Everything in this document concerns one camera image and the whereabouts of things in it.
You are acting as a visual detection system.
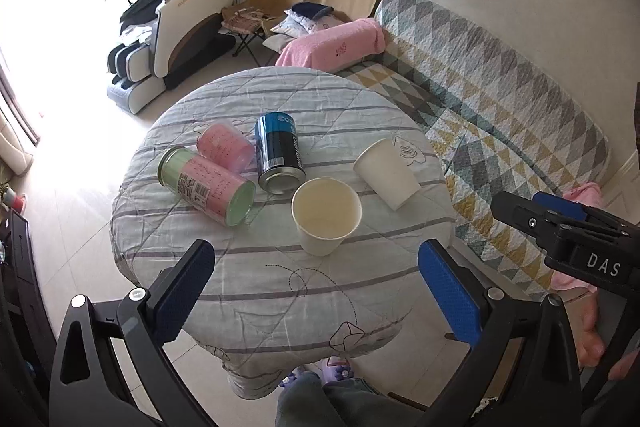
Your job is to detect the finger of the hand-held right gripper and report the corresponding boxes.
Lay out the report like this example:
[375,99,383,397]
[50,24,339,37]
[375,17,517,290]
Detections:
[532,191,627,236]
[491,191,584,254]

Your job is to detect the pink plastic cup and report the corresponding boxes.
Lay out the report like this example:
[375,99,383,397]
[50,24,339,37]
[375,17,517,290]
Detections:
[195,120,257,173]

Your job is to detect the triangle patterned sofa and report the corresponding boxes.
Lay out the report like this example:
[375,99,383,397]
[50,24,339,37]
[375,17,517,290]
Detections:
[334,0,614,304]

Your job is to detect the white paper cup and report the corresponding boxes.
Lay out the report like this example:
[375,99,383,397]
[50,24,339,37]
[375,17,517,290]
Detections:
[353,137,423,212]
[291,177,363,257]

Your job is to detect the dark blue cloth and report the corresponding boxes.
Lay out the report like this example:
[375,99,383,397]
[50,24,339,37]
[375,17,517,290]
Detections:
[291,0,334,21]

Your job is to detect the purple slippers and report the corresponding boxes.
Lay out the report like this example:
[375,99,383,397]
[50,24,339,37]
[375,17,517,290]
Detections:
[279,356,355,390]

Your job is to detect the white massage chair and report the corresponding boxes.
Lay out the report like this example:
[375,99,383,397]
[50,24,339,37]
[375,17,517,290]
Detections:
[106,0,247,114]

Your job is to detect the pink towel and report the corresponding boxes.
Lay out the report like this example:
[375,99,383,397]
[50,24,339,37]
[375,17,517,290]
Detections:
[274,18,387,73]

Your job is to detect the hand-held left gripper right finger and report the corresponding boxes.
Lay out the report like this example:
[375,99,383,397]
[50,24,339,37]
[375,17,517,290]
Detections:
[418,238,584,427]

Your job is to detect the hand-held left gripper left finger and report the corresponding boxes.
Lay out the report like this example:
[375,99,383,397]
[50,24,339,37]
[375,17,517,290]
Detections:
[49,239,216,427]

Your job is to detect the pink cloth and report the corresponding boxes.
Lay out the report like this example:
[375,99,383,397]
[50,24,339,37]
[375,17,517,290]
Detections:
[551,181,605,294]

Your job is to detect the printed pillow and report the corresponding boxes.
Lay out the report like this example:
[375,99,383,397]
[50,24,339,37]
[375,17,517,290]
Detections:
[269,11,353,38]

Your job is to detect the person's right hand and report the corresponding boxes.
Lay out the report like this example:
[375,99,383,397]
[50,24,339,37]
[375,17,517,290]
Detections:
[575,299,640,379]

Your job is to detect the person's grey trouser legs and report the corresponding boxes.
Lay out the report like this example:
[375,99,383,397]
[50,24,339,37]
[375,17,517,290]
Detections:
[274,372,437,427]

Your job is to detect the striped quilted tablecloth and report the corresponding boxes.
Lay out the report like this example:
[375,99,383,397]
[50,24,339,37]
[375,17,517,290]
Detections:
[109,66,457,401]

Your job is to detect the green and pink can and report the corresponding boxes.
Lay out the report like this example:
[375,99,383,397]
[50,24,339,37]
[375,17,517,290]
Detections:
[158,146,257,228]

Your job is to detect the blue drink can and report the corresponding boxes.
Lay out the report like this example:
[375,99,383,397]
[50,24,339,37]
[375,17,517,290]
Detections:
[254,111,307,196]

